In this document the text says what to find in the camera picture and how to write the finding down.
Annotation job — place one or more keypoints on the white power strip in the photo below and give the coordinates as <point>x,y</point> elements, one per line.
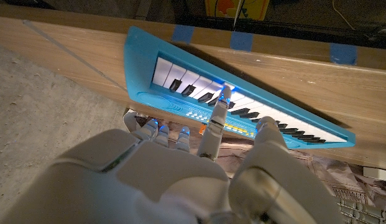
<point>377,174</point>

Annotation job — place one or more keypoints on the printed living room backdrop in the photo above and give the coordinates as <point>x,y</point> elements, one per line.
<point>320,174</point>

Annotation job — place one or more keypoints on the blue tape piece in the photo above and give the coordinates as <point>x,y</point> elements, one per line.
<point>343,53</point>
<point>183,33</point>
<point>241,41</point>

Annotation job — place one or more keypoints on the grey table leg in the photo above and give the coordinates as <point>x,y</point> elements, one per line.
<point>144,9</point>

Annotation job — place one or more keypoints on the blue toy piano keyboard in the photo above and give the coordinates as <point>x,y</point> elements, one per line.
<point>143,62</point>

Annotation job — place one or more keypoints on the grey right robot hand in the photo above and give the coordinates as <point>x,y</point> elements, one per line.
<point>149,180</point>

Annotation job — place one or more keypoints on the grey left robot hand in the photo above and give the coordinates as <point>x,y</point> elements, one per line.
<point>366,214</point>

